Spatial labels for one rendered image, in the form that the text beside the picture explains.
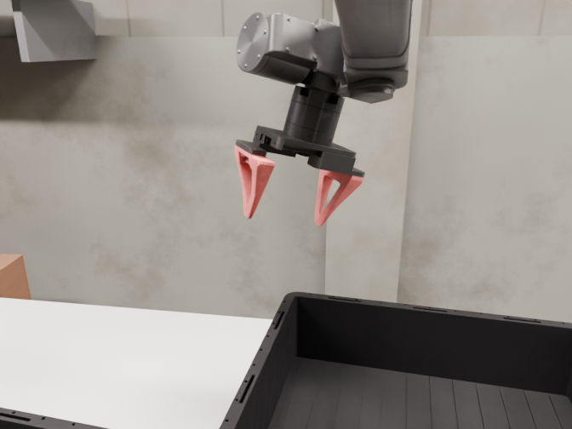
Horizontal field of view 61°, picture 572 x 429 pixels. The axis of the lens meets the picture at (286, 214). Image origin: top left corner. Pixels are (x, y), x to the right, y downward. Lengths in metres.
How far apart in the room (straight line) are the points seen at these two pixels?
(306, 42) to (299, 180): 1.64
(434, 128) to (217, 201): 0.98
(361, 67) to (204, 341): 0.71
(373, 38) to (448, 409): 0.47
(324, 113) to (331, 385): 0.37
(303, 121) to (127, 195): 1.88
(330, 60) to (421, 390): 0.45
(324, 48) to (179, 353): 0.69
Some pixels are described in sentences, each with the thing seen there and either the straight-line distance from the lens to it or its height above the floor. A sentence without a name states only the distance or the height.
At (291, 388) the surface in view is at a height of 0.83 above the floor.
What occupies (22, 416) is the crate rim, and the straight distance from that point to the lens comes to 0.56.
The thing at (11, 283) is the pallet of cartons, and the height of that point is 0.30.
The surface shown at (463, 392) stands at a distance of 0.73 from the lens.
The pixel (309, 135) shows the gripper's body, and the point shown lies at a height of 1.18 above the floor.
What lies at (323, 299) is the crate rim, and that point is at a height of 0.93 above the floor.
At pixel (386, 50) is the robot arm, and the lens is 0.42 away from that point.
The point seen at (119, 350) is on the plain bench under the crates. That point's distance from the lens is 1.04.
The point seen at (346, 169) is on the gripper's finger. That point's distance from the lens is 0.55.
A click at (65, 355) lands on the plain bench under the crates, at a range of 1.06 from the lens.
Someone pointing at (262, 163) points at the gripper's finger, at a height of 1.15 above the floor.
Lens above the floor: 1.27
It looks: 19 degrees down
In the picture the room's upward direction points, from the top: straight up
